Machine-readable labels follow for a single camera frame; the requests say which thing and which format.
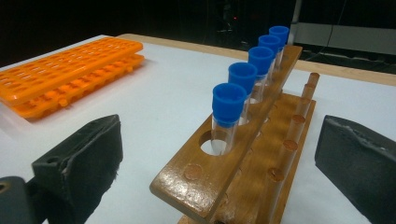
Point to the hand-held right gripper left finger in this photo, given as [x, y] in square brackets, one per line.
[84, 161]

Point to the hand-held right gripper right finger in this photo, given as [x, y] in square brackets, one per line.
[361, 168]

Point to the orange plastic test tube rack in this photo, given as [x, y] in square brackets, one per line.
[62, 71]

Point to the wooden test tube rack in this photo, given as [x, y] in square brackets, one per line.
[193, 186]

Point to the blue-capped glass test tube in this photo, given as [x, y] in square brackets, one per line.
[261, 59]
[279, 32]
[243, 76]
[229, 102]
[270, 43]

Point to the white table mat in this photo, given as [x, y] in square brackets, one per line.
[168, 102]

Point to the black equipment with red light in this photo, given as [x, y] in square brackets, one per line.
[232, 28]

